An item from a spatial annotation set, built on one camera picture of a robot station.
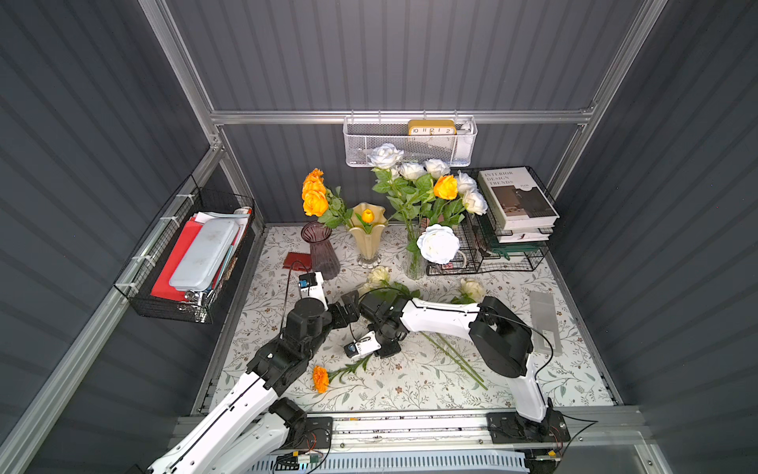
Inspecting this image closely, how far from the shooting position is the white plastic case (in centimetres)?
67

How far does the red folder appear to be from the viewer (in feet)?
2.20

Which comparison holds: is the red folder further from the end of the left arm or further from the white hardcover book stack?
the white hardcover book stack
